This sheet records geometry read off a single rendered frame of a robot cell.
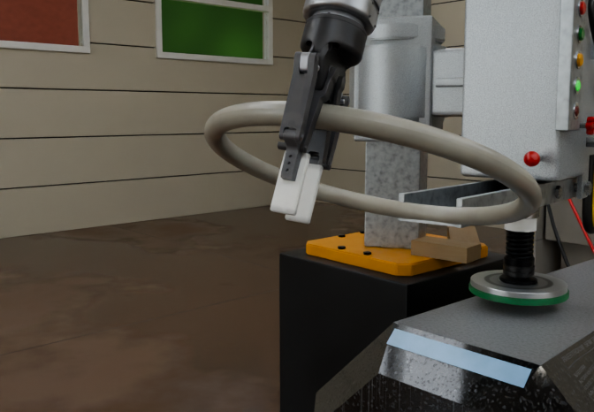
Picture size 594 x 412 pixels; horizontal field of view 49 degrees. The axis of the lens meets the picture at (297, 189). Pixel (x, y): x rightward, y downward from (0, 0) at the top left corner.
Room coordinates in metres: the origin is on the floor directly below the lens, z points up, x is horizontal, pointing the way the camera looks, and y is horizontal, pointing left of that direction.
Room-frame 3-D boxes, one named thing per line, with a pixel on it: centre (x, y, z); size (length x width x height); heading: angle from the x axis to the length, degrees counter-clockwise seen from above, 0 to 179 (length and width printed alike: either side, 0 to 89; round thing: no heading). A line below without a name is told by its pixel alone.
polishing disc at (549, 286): (1.47, -0.51, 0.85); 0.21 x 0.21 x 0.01
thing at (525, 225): (1.47, -0.51, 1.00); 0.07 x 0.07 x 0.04
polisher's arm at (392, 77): (2.21, -0.53, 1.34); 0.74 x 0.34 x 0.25; 61
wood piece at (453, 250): (2.09, -0.48, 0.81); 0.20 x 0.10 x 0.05; 49
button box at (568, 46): (1.35, -0.56, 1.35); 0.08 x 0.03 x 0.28; 142
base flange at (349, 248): (2.31, -0.36, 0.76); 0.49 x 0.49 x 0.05; 41
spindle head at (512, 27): (1.53, -0.56, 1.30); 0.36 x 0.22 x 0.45; 142
